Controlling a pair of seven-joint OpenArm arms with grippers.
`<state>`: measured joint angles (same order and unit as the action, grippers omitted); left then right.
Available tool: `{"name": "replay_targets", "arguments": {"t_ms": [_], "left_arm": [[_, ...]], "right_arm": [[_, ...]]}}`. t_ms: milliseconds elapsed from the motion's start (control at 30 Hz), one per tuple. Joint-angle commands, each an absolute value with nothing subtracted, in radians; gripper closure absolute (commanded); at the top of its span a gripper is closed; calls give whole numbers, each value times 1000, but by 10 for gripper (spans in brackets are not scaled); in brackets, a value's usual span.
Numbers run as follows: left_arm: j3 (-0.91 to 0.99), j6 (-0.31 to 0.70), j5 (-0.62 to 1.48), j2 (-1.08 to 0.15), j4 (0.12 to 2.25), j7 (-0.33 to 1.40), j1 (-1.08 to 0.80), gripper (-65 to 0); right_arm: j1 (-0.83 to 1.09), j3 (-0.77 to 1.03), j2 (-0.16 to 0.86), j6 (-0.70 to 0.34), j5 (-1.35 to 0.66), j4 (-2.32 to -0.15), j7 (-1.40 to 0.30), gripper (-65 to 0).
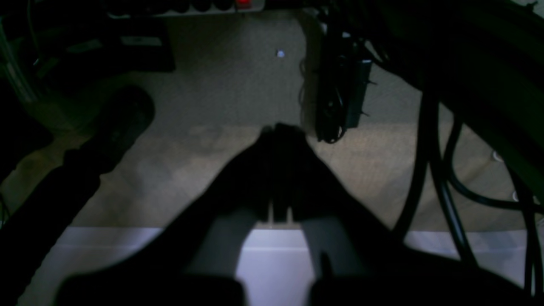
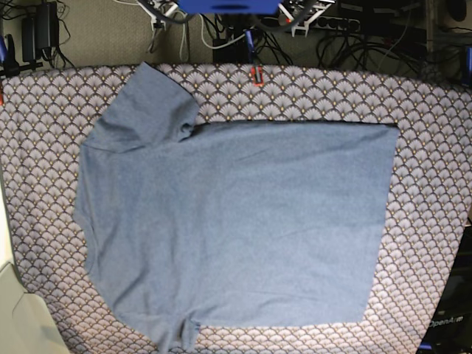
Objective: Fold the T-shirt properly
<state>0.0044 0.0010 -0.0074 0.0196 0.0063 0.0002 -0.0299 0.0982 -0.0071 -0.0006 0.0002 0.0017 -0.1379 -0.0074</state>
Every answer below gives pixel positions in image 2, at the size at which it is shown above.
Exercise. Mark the blue T-shirt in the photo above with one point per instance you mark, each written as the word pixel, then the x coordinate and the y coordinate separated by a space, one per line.
pixel 234 224

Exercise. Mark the black OpenArm base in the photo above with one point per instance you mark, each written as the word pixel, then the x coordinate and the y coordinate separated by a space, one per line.
pixel 450 328

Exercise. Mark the red table clamp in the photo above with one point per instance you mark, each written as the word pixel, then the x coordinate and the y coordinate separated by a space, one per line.
pixel 257 76

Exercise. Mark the black power adapter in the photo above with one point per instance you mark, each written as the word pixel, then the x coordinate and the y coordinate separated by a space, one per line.
pixel 40 33

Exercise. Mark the fan-patterned tablecloth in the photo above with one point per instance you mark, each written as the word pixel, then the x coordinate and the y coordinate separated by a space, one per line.
pixel 46 115

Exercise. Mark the blue box overhead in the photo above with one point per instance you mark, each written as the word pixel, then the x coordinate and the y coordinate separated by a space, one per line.
pixel 229 6

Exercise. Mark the black clamp left edge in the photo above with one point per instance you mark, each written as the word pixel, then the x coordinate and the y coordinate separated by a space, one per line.
pixel 9 65

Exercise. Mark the black power strip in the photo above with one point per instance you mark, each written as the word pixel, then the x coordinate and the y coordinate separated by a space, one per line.
pixel 328 23

